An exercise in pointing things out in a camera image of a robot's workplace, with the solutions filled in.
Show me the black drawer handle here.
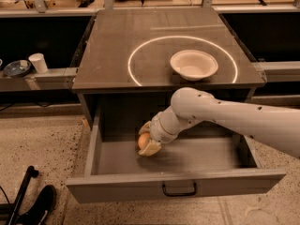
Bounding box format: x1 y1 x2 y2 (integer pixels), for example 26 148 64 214
161 183 198 197

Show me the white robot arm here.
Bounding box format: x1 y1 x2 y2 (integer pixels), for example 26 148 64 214
138 87 300 158

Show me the black pole on floor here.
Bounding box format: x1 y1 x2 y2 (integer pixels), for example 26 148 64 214
6 166 38 225

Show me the grey open top drawer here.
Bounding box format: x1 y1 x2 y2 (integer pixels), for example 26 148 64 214
67 94 286 203

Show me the dark blue plate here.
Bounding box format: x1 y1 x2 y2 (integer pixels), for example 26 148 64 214
4 60 31 78

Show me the white paper cup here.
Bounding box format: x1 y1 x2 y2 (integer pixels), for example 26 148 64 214
28 53 48 73

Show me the white paper bowl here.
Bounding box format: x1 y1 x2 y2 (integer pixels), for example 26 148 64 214
170 50 218 81

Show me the orange fruit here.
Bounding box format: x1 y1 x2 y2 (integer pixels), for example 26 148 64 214
138 133 150 149

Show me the black shoe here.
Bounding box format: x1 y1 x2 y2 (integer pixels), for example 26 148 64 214
16 185 56 225

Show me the grey cabinet with counter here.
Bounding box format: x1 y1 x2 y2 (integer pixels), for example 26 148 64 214
72 7 264 124

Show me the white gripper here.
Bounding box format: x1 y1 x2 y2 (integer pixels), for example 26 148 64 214
139 112 179 157

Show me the grey side shelf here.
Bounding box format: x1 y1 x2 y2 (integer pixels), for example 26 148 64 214
0 67 78 92

